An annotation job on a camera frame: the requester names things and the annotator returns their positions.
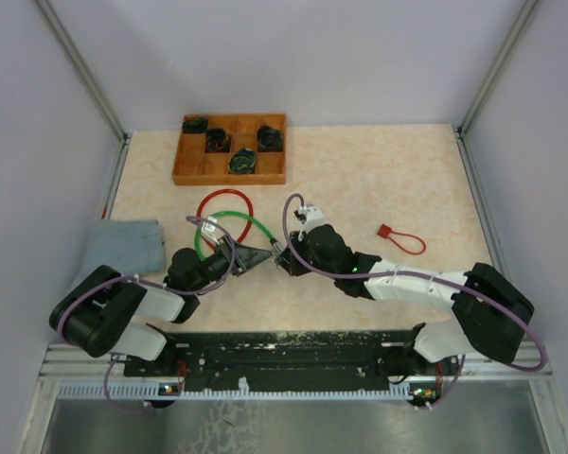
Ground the thin red wire padlock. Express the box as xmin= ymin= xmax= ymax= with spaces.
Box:
xmin=377 ymin=224 xmax=427 ymax=255

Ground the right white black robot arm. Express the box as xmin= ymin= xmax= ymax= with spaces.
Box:
xmin=275 ymin=224 xmax=534 ymax=375

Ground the green cable lock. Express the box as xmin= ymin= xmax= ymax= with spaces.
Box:
xmin=194 ymin=210 xmax=279 ymax=260

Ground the black dotted rolled tie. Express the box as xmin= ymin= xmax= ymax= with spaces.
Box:
xmin=257 ymin=125 xmax=284 ymax=152

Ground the blue yellow rolled tie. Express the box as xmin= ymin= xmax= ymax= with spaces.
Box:
xmin=228 ymin=148 xmax=257 ymax=175

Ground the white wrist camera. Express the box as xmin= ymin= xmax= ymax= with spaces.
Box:
xmin=294 ymin=204 xmax=326 ymax=233
xmin=200 ymin=217 xmax=220 ymax=246

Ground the purple cable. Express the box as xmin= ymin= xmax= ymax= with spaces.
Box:
xmin=282 ymin=193 xmax=548 ymax=412
xmin=56 ymin=215 xmax=238 ymax=415

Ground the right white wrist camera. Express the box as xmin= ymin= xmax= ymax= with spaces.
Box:
xmin=294 ymin=204 xmax=326 ymax=233

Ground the red cable lock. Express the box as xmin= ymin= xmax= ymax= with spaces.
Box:
xmin=194 ymin=188 xmax=254 ymax=255

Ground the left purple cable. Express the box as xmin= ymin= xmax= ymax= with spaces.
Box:
xmin=56 ymin=215 xmax=238 ymax=415

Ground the dark green rolled tie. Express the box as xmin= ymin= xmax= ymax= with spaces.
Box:
xmin=182 ymin=116 xmax=208 ymax=134

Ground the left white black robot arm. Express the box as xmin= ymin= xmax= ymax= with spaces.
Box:
xmin=49 ymin=240 xmax=272 ymax=375

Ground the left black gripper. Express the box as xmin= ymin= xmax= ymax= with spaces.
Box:
xmin=190 ymin=234 xmax=273 ymax=293

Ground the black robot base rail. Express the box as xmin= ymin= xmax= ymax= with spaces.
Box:
xmin=70 ymin=328 xmax=460 ymax=408

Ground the black orange rolled tie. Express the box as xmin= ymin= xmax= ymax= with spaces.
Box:
xmin=204 ymin=128 xmax=231 ymax=153

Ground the folded blue jeans cloth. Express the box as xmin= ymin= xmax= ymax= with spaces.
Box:
xmin=72 ymin=219 xmax=166 ymax=287

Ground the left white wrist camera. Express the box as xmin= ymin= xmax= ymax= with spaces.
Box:
xmin=200 ymin=217 xmax=220 ymax=246

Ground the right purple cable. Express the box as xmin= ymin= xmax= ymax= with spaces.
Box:
xmin=282 ymin=193 xmax=548 ymax=412

